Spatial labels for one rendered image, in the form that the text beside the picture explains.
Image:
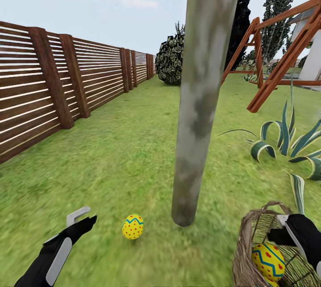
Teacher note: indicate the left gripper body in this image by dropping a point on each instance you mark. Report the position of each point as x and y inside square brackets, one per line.
[81, 227]

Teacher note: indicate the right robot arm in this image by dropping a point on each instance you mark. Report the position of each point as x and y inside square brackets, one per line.
[300, 232]

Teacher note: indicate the wicker basket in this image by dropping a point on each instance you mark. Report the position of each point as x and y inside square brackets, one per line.
[244, 272]

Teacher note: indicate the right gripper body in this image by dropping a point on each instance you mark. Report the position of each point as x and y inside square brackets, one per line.
[281, 239]

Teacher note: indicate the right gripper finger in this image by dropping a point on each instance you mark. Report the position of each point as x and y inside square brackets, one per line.
[269, 237]

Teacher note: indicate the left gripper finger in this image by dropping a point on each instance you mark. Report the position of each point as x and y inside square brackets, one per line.
[93, 220]

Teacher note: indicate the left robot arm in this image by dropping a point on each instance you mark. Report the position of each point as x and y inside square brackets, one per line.
[44, 271]

